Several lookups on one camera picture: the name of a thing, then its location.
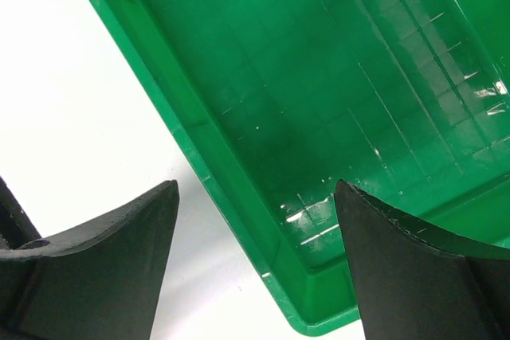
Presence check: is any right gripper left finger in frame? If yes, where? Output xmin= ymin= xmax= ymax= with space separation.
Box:
xmin=1 ymin=181 xmax=179 ymax=339

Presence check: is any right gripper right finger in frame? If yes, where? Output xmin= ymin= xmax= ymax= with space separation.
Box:
xmin=334 ymin=180 xmax=509 ymax=339

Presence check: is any green plastic tray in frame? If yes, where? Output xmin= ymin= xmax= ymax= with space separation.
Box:
xmin=89 ymin=0 xmax=509 ymax=336

